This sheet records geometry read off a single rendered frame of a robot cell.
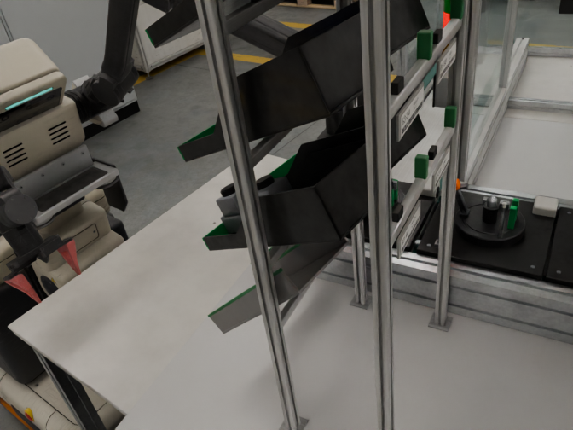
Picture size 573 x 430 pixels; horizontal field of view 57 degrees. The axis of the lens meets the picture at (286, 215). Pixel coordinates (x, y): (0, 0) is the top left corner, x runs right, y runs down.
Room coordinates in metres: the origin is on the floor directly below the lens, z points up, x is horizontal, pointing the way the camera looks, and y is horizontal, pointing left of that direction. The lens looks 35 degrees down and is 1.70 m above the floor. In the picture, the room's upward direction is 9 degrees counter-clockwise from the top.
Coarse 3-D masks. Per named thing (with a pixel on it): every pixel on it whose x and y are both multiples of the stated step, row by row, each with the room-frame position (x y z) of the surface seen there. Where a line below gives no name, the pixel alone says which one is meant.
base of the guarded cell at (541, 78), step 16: (528, 64) 1.94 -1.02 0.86; (544, 64) 1.92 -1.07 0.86; (560, 64) 1.90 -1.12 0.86; (528, 80) 1.80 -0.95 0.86; (544, 80) 1.78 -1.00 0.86; (560, 80) 1.76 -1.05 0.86; (528, 96) 1.67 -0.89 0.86; (544, 96) 1.65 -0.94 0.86; (560, 96) 1.63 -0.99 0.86; (512, 112) 1.57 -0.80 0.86; (528, 112) 1.56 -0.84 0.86; (544, 112) 1.54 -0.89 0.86
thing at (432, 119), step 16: (432, 112) 1.55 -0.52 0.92; (496, 112) 1.41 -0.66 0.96; (432, 128) 1.44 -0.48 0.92; (496, 128) 1.45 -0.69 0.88; (432, 144) 1.35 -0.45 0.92; (480, 144) 1.23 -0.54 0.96; (400, 160) 1.28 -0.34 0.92; (480, 160) 1.24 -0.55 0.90; (400, 176) 1.21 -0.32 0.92; (432, 208) 1.00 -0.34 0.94
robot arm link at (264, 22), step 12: (144, 0) 1.12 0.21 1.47; (156, 0) 1.10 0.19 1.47; (168, 0) 1.09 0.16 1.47; (180, 0) 1.11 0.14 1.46; (252, 24) 1.06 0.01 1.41; (264, 24) 1.06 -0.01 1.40; (276, 24) 1.07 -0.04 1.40; (240, 36) 1.08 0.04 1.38; (252, 36) 1.07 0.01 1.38; (264, 36) 1.05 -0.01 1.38; (276, 36) 1.05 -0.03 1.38; (288, 36) 1.05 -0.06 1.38; (264, 48) 1.06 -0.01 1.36; (276, 48) 1.05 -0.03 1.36
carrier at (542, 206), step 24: (456, 216) 0.90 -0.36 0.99; (480, 216) 0.89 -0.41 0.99; (504, 216) 0.81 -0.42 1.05; (528, 216) 0.89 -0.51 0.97; (552, 216) 0.87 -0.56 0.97; (432, 240) 0.86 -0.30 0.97; (456, 240) 0.85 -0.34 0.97; (480, 240) 0.82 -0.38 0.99; (504, 240) 0.80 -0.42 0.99; (528, 240) 0.81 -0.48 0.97; (480, 264) 0.77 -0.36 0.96; (504, 264) 0.75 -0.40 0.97; (528, 264) 0.74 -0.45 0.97
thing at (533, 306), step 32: (480, 192) 1.02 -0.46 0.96; (512, 192) 1.00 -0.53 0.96; (352, 256) 0.87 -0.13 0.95; (416, 256) 0.83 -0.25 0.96; (416, 288) 0.79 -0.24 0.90; (480, 288) 0.72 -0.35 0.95; (512, 288) 0.70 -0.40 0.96; (544, 288) 0.69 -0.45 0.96; (480, 320) 0.72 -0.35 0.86; (512, 320) 0.69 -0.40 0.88; (544, 320) 0.66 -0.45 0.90
